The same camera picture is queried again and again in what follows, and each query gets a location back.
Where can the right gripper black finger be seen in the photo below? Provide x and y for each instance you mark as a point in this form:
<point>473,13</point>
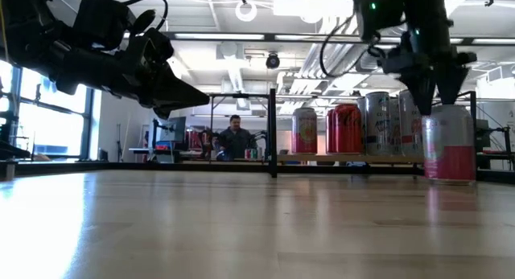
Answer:
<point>420,90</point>
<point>448,84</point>

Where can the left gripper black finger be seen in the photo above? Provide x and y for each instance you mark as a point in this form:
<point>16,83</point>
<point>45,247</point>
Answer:
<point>177,88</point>
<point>181,103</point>

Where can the pink and white soda can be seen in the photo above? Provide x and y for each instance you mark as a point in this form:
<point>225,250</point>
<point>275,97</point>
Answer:
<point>304,138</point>
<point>448,162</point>

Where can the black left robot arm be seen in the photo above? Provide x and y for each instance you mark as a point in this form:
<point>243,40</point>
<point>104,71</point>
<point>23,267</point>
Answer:
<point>28,38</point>

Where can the dark computer monitor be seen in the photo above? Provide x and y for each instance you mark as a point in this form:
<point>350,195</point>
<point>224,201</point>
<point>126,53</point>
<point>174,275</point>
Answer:
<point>483,132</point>

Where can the person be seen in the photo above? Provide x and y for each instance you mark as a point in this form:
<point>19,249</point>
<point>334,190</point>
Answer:
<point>235,142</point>

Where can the large dark-framed window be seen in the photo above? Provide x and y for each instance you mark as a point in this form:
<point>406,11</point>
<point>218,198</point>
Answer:
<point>52,126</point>

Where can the black equipment stand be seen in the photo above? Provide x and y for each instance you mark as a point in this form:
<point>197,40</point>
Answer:
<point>6,126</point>

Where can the thin black metal frame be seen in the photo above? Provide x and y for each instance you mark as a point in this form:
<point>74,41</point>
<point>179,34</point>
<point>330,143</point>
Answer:
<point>241,95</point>

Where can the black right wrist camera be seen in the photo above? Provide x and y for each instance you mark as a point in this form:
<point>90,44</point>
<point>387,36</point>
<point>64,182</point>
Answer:
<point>380,13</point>

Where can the black overhead camera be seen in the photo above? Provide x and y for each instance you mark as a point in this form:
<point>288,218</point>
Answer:
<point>273,62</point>

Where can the black aluminium table frame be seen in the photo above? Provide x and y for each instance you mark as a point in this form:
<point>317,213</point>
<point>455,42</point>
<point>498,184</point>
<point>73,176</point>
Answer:
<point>60,166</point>

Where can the black frame wooden shelf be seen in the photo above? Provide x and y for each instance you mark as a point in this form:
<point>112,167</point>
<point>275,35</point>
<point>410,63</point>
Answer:
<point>289,158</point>

